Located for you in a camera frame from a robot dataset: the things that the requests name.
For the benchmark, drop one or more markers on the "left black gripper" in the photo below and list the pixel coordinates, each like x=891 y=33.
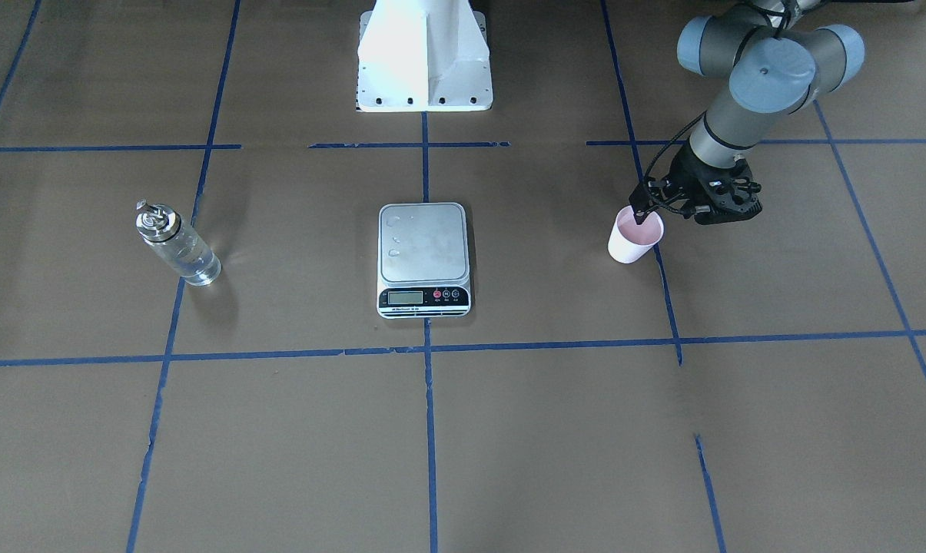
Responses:
x=684 y=176

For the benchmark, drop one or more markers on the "pink paper cup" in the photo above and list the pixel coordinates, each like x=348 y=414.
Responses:
x=629 y=241

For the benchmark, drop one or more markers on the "glass sauce bottle steel cap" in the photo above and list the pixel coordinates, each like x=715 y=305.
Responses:
x=174 y=240

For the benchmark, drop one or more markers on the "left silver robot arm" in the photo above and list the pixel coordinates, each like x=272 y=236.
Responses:
x=771 y=71

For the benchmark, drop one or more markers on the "silver digital kitchen scale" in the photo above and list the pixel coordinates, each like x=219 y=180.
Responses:
x=423 y=261

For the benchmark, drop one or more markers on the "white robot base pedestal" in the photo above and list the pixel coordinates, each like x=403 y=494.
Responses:
x=423 y=56

